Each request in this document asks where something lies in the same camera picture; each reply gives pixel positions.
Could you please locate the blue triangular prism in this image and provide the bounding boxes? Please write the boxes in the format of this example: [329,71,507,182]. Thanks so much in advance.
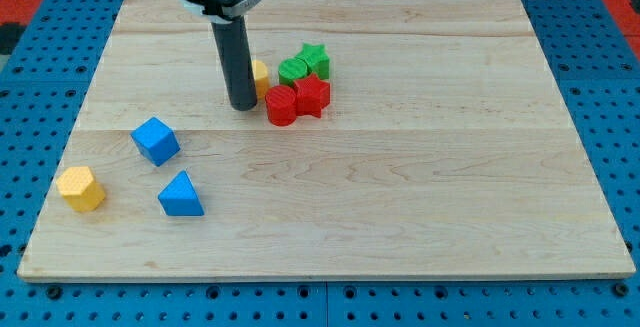
[157,170,205,217]

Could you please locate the yellow hexagon block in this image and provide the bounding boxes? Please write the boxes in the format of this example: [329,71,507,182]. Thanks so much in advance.
[55,166,106,212]

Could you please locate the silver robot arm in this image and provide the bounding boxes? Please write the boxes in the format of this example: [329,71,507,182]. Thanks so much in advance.
[182,0,261,111]

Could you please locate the yellow heart block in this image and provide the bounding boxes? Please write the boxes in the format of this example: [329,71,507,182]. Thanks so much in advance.
[252,60,271,99]

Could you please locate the green cylinder block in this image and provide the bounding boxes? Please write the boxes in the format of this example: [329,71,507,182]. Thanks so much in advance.
[278,58,309,87]

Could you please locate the red cylinder block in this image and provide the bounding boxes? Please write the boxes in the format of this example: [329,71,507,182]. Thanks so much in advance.
[265,85,297,126]

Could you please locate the green star block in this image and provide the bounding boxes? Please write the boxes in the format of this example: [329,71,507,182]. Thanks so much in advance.
[295,43,330,80]

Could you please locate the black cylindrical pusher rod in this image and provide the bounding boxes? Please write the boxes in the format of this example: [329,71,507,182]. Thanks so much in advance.
[212,16,257,111]

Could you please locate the wooden board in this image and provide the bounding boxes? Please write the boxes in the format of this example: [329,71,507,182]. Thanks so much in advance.
[18,0,636,283]

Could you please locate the red star block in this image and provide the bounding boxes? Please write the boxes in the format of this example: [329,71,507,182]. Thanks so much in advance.
[293,73,331,118]

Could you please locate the blue cube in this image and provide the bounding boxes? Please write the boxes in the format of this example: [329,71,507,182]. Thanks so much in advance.
[130,117,180,166]

